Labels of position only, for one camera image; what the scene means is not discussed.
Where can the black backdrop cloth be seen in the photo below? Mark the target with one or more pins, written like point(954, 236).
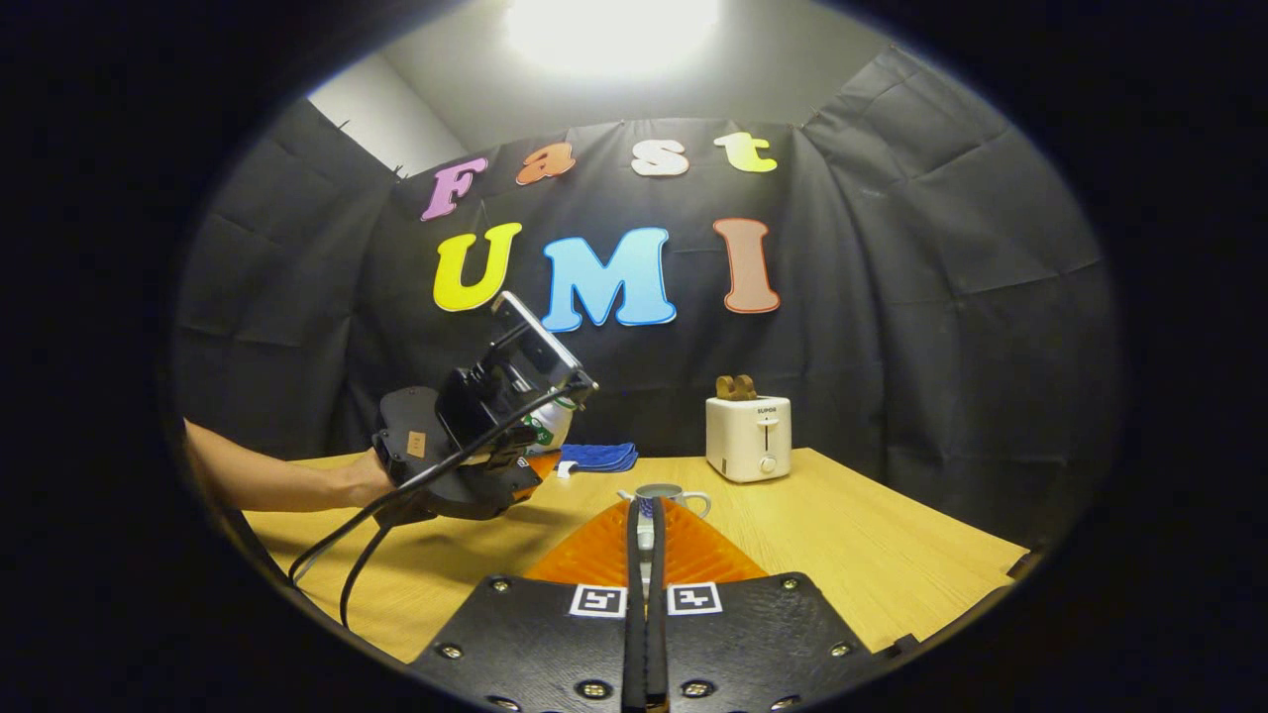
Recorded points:
point(941, 347)

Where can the brown toast slice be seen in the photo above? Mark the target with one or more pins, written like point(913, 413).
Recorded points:
point(725, 389)
point(747, 387)

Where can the white plastic water bottle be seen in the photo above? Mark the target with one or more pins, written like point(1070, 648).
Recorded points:
point(553, 426)

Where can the ceiling light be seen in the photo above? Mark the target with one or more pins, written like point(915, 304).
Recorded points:
point(614, 35)

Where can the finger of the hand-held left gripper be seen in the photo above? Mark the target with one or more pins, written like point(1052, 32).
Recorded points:
point(543, 465)

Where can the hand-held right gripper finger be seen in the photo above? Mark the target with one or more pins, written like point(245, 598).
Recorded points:
point(657, 634)
point(634, 634)

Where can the blue folded towel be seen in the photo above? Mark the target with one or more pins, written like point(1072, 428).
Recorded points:
point(599, 456)

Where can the white toaster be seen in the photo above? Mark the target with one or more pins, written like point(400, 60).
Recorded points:
point(738, 441)

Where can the white blue floral teacup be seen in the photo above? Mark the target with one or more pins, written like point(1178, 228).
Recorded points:
point(666, 492)

